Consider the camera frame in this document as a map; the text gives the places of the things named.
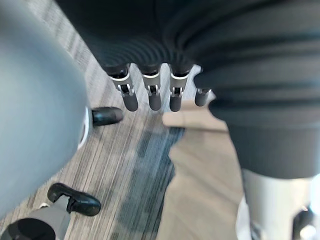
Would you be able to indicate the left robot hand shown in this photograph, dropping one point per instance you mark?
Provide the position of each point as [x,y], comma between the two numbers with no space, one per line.
[225,50]

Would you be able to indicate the beige bed sheet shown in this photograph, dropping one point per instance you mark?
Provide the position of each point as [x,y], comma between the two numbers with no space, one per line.
[200,180]

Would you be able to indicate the dark robot foot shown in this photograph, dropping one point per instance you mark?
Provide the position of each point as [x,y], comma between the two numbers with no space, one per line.
[80,200]
[106,115]

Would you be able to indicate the silver robot leg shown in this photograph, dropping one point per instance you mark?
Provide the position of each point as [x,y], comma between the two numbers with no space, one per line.
[37,222]
[32,100]

